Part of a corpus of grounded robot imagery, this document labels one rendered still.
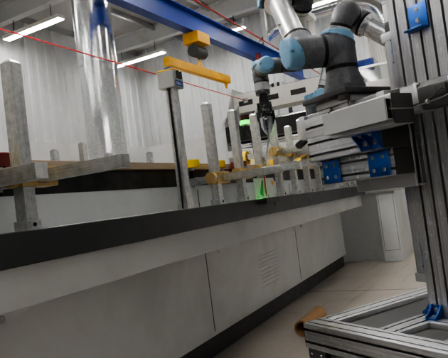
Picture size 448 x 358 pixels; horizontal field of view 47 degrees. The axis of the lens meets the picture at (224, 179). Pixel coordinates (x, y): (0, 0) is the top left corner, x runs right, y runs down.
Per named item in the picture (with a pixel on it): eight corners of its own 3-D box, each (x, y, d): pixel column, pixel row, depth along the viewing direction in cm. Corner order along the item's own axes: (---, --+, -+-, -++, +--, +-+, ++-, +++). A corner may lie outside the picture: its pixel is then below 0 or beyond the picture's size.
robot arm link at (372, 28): (434, 77, 216) (329, 20, 237) (439, 82, 229) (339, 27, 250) (451, 51, 212) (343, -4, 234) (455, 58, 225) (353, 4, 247)
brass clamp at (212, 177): (232, 182, 220) (230, 170, 220) (217, 183, 208) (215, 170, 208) (219, 184, 223) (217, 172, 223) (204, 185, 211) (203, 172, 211)
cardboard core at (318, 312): (325, 305, 278) (308, 320, 251) (327, 320, 277) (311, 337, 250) (311, 306, 281) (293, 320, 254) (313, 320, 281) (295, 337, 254)
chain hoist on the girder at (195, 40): (213, 67, 757) (209, 34, 759) (201, 62, 727) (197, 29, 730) (198, 71, 770) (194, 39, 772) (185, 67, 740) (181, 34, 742)
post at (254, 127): (269, 207, 258) (257, 113, 260) (267, 207, 255) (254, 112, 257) (263, 207, 260) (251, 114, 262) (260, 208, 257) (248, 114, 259)
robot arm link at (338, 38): (363, 60, 180) (358, 23, 181) (327, 64, 178) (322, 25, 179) (350, 69, 192) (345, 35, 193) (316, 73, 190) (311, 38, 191)
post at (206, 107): (225, 215, 214) (211, 101, 216) (221, 216, 211) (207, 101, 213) (217, 216, 215) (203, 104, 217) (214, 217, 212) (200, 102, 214)
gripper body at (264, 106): (257, 115, 246) (254, 91, 247) (258, 118, 255) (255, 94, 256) (273, 113, 245) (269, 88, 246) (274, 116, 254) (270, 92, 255)
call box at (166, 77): (184, 90, 193) (182, 70, 194) (174, 87, 187) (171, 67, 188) (168, 94, 197) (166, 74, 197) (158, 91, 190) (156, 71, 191)
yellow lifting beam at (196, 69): (232, 88, 820) (229, 69, 821) (170, 71, 671) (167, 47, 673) (227, 89, 824) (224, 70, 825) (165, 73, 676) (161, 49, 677)
